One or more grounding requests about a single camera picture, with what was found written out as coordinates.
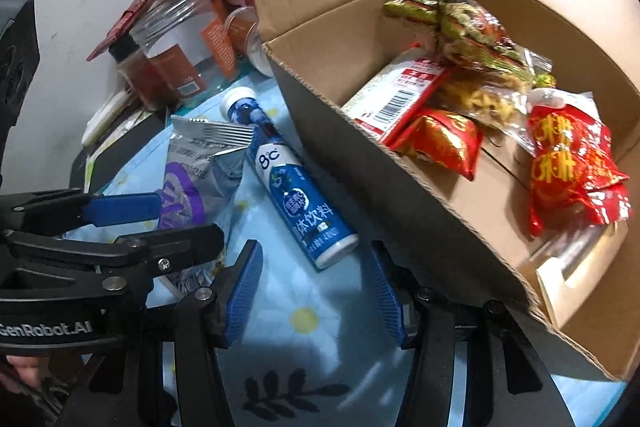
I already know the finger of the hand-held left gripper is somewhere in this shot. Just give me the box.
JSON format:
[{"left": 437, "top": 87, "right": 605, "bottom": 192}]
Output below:
[
  {"left": 10, "top": 189, "right": 165, "bottom": 234},
  {"left": 0, "top": 223, "right": 226, "bottom": 277}
]

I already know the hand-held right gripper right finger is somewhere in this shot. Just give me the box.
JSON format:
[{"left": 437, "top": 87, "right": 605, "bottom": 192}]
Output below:
[{"left": 362, "top": 241, "right": 576, "bottom": 427}]

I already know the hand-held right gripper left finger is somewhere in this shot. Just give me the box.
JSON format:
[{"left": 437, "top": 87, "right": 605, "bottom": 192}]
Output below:
[{"left": 55, "top": 239, "right": 264, "bottom": 427}]

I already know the purple and silver snack packet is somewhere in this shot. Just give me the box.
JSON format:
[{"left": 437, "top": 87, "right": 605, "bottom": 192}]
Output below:
[{"left": 157, "top": 115, "right": 256, "bottom": 294}]

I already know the brown cardboard box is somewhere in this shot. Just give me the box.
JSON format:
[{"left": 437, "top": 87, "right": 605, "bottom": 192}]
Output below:
[{"left": 248, "top": 0, "right": 640, "bottom": 382}]

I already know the blue drink bottle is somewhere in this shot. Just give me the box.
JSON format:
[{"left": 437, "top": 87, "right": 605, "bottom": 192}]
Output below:
[{"left": 219, "top": 87, "right": 360, "bottom": 271}]

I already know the small red and gold packet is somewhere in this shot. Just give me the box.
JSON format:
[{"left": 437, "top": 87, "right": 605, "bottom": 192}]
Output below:
[{"left": 389, "top": 108, "right": 484, "bottom": 182}]

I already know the silver foil box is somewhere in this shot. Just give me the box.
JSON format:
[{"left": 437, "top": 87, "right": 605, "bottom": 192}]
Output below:
[{"left": 530, "top": 219, "right": 619, "bottom": 281}]

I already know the red and white packet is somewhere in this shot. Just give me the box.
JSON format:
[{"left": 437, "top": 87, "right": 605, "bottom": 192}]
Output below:
[{"left": 342, "top": 48, "right": 454, "bottom": 146}]

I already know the clear bag of yellow noodles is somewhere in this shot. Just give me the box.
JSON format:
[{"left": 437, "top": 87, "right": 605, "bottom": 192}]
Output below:
[{"left": 439, "top": 71, "right": 532, "bottom": 134}]

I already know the red and yellow snack packet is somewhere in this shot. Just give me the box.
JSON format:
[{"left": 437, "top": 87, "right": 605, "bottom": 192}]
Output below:
[{"left": 527, "top": 89, "right": 632, "bottom": 238}]

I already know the person's left hand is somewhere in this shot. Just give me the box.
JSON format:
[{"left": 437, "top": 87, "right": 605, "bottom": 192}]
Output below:
[{"left": 0, "top": 354, "right": 48, "bottom": 390}]

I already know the blue floral tablecloth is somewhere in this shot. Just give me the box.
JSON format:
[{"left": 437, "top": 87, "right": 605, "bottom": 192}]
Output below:
[{"left": 65, "top": 72, "right": 626, "bottom": 427}]

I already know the white flat case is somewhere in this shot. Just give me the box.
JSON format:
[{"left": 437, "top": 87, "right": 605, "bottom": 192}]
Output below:
[{"left": 80, "top": 91, "right": 132, "bottom": 146}]

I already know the spice jar with black lid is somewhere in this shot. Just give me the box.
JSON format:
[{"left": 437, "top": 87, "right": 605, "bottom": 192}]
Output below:
[{"left": 108, "top": 39, "right": 166, "bottom": 110}]

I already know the clear jar with orange label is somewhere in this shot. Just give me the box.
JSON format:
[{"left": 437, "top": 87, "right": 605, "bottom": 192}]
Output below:
[{"left": 130, "top": 0, "right": 239, "bottom": 100}]

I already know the dark red packet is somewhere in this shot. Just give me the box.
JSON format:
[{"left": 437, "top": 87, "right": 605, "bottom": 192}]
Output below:
[{"left": 85, "top": 0, "right": 159, "bottom": 62}]

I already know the lying orange clear cup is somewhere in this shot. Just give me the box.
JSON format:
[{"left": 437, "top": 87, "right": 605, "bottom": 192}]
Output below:
[{"left": 224, "top": 5, "right": 274, "bottom": 76}]

